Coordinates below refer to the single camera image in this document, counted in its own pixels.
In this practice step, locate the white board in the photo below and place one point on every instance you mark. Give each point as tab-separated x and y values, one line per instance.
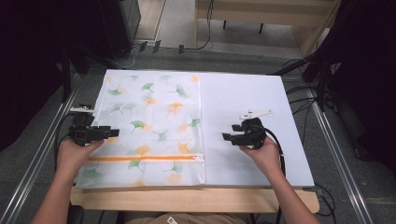
249	93

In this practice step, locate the aluminium rail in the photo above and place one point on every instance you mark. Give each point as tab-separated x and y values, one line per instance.
37	149
339	155

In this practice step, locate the dark curtain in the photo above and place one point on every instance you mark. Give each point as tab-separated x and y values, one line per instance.
28	62
370	77

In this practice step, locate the person's left hand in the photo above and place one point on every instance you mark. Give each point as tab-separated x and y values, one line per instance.
73	158

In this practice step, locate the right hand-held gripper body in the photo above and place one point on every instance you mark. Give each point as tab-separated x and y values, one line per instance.
252	135

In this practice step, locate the wooden table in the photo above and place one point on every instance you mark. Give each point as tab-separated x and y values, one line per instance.
186	199

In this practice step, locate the black cabinet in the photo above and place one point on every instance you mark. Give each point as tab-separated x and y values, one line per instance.
118	25

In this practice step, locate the black metal stand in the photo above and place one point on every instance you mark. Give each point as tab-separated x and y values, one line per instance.
320	81
66	77

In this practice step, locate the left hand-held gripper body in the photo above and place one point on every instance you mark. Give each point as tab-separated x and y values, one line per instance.
83	132

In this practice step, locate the person's right hand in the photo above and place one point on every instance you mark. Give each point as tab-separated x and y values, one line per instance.
264	157

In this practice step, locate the wooden bench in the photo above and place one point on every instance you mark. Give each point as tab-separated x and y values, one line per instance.
264	9

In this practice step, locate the leaf print mesh zipper bag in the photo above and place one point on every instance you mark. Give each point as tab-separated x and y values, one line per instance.
155	124

